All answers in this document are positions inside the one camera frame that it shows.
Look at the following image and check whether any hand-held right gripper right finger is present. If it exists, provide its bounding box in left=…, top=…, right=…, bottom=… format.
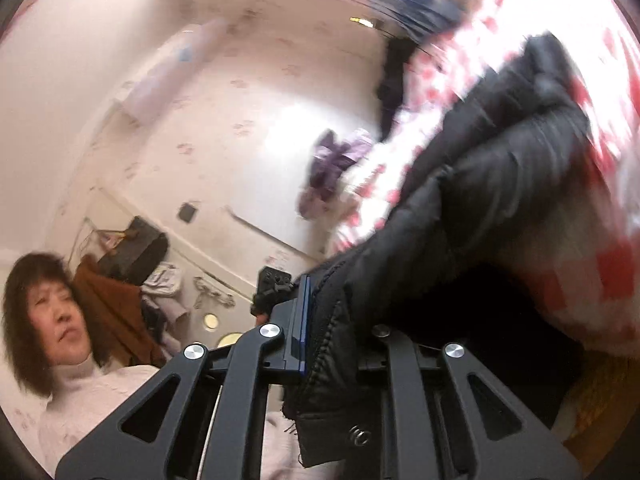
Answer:
left=357, top=325, right=583, bottom=480

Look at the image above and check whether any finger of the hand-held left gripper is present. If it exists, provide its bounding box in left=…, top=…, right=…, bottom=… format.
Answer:
left=252, top=267, right=296, bottom=323

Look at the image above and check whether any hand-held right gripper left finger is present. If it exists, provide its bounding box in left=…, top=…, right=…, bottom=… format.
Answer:
left=55, top=274, right=315, bottom=480

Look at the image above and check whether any black puffer jacket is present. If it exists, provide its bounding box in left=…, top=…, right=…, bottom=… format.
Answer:
left=282, top=32, right=593, bottom=468

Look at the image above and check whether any dark clothes pile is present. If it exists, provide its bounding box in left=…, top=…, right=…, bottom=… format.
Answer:
left=375, top=35, right=421, bottom=133

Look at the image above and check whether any grey patterned cloth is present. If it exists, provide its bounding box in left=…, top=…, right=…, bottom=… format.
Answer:
left=192, top=276, right=236, bottom=311

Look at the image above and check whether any grey clothing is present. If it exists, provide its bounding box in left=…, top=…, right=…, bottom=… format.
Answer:
left=140, top=264, right=191, bottom=326

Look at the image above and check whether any purple patterned blanket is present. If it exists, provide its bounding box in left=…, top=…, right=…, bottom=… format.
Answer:
left=297, top=129, right=373, bottom=221

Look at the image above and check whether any black bag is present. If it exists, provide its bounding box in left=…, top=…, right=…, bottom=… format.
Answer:
left=95, top=216, right=171, bottom=286

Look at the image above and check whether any brown coat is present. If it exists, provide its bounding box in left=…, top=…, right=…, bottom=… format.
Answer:
left=72, top=255, right=168, bottom=368

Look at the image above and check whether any person's white sweater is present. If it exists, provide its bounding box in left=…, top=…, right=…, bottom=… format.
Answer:
left=37, top=350, right=301, bottom=480

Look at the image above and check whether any person's head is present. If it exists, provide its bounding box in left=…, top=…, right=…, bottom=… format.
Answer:
left=2, top=252, right=108, bottom=396

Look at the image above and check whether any pink checked bed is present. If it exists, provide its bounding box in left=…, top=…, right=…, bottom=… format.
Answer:
left=330, top=0, right=640, bottom=351

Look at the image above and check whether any white air conditioner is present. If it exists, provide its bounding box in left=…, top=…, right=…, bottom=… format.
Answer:
left=117, top=17, right=233, bottom=123

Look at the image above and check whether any blue patterned curtain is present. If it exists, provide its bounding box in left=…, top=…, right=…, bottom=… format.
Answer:
left=367, top=0, right=463, bottom=36

